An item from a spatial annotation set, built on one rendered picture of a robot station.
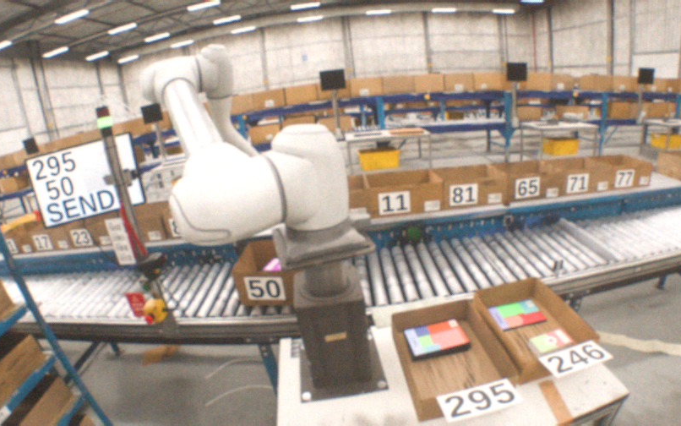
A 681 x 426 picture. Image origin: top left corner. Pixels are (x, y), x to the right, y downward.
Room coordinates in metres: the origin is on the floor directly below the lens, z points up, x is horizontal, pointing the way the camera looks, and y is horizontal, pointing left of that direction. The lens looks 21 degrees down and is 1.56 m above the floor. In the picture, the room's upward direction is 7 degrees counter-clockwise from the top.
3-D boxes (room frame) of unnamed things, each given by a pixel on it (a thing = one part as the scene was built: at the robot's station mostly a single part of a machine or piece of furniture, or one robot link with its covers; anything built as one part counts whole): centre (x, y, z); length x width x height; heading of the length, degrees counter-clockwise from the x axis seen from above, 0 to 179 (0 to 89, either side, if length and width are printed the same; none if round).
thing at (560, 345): (0.67, -0.62, 0.77); 0.13 x 0.07 x 0.04; 94
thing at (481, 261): (1.32, -0.65, 0.72); 0.52 x 0.05 x 0.05; 179
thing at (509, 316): (0.86, -0.59, 0.76); 0.19 x 0.14 x 0.02; 89
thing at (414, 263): (1.33, -0.32, 0.72); 0.52 x 0.05 x 0.05; 179
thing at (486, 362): (0.71, -0.27, 0.80); 0.38 x 0.28 x 0.10; 2
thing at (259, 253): (1.30, 0.26, 0.83); 0.39 x 0.29 x 0.17; 85
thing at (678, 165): (1.72, -2.72, 0.96); 0.39 x 0.29 x 0.17; 89
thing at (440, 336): (0.80, -0.26, 0.79); 0.19 x 0.14 x 0.02; 95
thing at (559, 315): (0.76, -0.59, 0.80); 0.38 x 0.28 x 0.10; 2
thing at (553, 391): (0.68, -0.25, 0.74); 1.00 x 0.58 x 0.03; 94
